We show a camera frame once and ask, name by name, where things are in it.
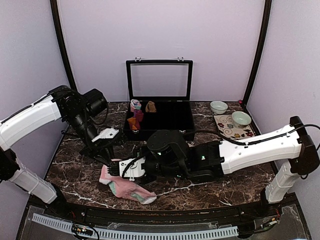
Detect pink patterned sock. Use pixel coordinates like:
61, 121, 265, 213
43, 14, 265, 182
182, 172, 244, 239
99, 165, 157, 205

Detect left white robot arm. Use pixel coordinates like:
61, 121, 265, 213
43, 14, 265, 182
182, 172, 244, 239
0, 85, 124, 218

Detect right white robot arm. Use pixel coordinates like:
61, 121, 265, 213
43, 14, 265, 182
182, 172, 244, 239
107, 116, 320, 217

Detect striped brown beige sock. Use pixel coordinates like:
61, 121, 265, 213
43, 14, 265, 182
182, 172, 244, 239
187, 141, 195, 148

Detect rolled orange sock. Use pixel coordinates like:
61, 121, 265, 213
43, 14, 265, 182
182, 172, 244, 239
127, 117, 141, 131

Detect rolled purple red sock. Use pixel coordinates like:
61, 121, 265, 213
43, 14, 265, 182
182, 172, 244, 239
133, 109, 144, 123

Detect rolled pink white sock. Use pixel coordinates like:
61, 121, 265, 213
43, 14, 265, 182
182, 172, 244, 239
130, 99, 142, 112

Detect rolled brown sock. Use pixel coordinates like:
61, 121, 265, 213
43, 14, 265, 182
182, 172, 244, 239
145, 101, 157, 113

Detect small circuit board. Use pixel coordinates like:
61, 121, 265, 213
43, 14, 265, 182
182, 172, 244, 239
71, 224, 94, 236

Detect black glass-lid storage box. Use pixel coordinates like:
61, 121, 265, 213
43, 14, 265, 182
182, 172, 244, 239
123, 58, 195, 141

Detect floral square plate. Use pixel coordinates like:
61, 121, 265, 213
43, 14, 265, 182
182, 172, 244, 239
213, 114, 255, 140

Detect far pale green bowl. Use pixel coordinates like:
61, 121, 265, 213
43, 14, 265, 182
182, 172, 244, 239
210, 100, 229, 115

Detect pale green bowl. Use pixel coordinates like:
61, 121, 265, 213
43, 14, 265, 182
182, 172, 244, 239
210, 100, 229, 115
231, 111, 252, 129

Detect near pale green bowl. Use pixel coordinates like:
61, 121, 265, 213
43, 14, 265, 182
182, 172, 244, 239
231, 111, 252, 129

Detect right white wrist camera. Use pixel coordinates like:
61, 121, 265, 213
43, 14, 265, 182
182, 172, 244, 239
119, 157, 146, 181

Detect white slotted cable duct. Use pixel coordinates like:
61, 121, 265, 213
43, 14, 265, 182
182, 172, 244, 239
31, 213, 239, 240

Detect left black frame post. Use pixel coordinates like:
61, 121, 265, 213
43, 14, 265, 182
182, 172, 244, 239
49, 0, 79, 93

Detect black frame post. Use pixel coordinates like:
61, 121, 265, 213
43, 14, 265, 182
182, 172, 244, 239
242, 0, 273, 108
49, 0, 79, 93

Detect right black frame post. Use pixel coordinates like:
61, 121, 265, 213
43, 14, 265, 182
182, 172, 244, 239
242, 0, 273, 108

